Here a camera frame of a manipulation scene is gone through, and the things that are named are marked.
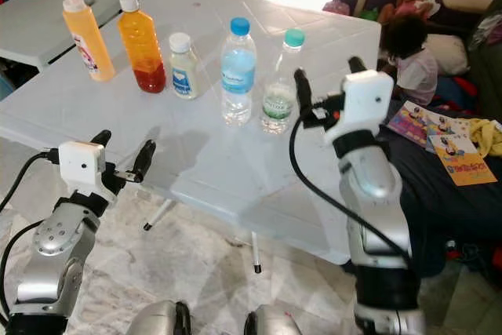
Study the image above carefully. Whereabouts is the silver right robot leg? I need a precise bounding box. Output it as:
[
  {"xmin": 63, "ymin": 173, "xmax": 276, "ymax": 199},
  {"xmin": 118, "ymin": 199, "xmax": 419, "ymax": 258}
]
[{"xmin": 243, "ymin": 305, "xmax": 304, "ymax": 335}]

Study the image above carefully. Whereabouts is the silver left robot leg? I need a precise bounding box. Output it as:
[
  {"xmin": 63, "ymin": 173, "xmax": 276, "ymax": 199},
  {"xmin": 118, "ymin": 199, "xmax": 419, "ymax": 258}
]
[{"xmin": 125, "ymin": 301, "xmax": 191, "ymax": 335}]

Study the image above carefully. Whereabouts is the child in white shirt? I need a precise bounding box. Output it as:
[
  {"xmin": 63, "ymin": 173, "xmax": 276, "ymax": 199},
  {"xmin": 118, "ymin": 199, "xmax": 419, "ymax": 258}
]
[{"xmin": 383, "ymin": 15, "xmax": 440, "ymax": 107}]

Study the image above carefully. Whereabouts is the orange juice bottle white cap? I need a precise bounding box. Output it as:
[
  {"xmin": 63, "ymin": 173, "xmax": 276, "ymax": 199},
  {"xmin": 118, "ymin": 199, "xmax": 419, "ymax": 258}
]
[{"xmin": 118, "ymin": 0, "xmax": 168, "ymax": 94}]

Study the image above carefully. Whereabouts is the dark navy mattress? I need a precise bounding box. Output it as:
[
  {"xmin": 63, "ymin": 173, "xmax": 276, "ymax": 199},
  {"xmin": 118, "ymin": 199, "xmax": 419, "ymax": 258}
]
[{"xmin": 376, "ymin": 119, "xmax": 502, "ymax": 277}]

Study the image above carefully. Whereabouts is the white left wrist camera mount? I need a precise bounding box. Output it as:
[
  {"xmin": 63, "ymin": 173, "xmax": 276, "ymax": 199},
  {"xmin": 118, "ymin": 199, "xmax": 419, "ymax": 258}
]
[{"xmin": 58, "ymin": 141, "xmax": 111, "ymax": 197}]

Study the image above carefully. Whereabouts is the silver robot leg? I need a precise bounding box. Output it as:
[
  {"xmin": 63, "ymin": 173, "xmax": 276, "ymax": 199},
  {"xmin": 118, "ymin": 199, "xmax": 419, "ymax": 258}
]
[
  {"xmin": 125, "ymin": 301, "xmax": 191, "ymax": 335},
  {"xmin": 243, "ymin": 305, "xmax": 304, "ymax": 335}
]

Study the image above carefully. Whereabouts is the large white plastic table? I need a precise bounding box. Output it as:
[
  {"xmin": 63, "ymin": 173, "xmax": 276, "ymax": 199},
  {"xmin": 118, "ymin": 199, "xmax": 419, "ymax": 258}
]
[{"xmin": 0, "ymin": 0, "xmax": 384, "ymax": 275}]

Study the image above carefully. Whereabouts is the cream pillow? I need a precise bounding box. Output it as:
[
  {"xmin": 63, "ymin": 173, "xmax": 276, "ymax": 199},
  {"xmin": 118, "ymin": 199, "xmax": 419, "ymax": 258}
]
[{"xmin": 424, "ymin": 33, "xmax": 471, "ymax": 77}]

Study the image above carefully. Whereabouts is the light blue plastic bin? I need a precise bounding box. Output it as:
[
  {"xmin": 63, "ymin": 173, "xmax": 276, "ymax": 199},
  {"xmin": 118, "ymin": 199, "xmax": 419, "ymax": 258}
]
[{"xmin": 0, "ymin": 72, "xmax": 17, "ymax": 105}]

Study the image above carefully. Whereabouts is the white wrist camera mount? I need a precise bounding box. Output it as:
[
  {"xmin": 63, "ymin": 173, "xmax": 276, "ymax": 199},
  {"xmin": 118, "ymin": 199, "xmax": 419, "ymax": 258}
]
[
  {"xmin": 58, "ymin": 141, "xmax": 111, "ymax": 197},
  {"xmin": 323, "ymin": 70, "xmax": 395, "ymax": 146}
]

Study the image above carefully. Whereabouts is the yellow squeeze sauce bottle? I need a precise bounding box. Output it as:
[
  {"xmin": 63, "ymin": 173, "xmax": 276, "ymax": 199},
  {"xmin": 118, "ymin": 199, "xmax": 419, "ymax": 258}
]
[{"xmin": 62, "ymin": 0, "xmax": 116, "ymax": 82}]

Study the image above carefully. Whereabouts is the orange picture magazine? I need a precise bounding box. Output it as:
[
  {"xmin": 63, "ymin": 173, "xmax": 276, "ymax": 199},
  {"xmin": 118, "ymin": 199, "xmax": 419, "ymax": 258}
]
[{"xmin": 431, "ymin": 134, "xmax": 499, "ymax": 188}]

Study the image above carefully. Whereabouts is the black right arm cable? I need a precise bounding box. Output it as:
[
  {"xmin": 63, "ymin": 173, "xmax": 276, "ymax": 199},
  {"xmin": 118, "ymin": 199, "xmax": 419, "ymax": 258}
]
[{"xmin": 287, "ymin": 114, "xmax": 413, "ymax": 264}]

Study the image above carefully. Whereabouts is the small white plastic table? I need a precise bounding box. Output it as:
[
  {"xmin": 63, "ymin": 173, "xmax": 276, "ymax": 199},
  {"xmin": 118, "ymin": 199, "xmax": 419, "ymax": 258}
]
[{"xmin": 0, "ymin": 0, "xmax": 131, "ymax": 72}]

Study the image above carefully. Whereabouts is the small pale white-capped bottle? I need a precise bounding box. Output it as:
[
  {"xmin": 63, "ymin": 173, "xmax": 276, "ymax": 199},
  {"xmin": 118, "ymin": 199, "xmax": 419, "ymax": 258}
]
[{"xmin": 169, "ymin": 32, "xmax": 201, "ymax": 100}]

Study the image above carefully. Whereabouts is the blue-capped water bottle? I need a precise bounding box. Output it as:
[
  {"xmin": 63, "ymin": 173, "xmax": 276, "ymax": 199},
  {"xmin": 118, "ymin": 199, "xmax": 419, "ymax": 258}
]
[{"xmin": 220, "ymin": 17, "xmax": 258, "ymax": 126}]

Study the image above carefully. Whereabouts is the purple picture magazine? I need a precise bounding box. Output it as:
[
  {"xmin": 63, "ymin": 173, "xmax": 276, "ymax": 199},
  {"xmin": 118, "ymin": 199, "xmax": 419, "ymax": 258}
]
[{"xmin": 387, "ymin": 101, "xmax": 471, "ymax": 147}]

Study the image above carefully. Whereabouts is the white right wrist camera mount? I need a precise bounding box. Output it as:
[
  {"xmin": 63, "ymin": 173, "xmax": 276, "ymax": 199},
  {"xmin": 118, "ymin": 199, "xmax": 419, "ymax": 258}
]
[{"xmin": 323, "ymin": 70, "xmax": 395, "ymax": 146}]

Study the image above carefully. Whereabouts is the yellow cloth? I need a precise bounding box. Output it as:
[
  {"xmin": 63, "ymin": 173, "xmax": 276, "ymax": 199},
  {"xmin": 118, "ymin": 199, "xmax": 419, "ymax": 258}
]
[{"xmin": 468, "ymin": 118, "xmax": 502, "ymax": 158}]

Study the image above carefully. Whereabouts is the teal-capped water bottle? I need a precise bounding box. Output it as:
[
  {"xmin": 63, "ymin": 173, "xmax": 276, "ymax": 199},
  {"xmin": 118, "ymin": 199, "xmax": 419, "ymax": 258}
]
[{"xmin": 260, "ymin": 28, "xmax": 307, "ymax": 135}]

